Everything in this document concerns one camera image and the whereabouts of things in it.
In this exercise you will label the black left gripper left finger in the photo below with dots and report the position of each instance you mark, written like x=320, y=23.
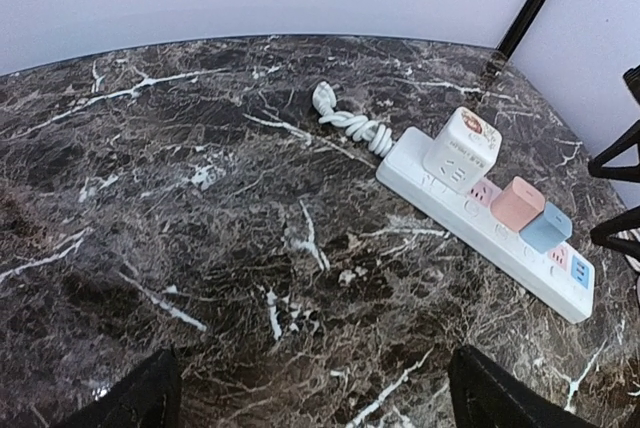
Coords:
x=149, y=396

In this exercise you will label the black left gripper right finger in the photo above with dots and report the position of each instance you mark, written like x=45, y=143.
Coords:
x=483, y=394

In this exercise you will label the small blue charger plug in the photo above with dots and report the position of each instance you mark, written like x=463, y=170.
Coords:
x=548, y=230

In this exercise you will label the white multicolour power strip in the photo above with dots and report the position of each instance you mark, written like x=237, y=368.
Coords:
x=562, y=278

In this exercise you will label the small pink charger plug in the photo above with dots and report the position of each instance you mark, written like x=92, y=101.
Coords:
x=518, y=204

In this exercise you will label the white cube socket adapter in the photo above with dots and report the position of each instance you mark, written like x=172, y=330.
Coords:
x=463, y=152

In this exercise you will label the right black frame post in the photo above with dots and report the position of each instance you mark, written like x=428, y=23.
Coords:
x=519, y=27

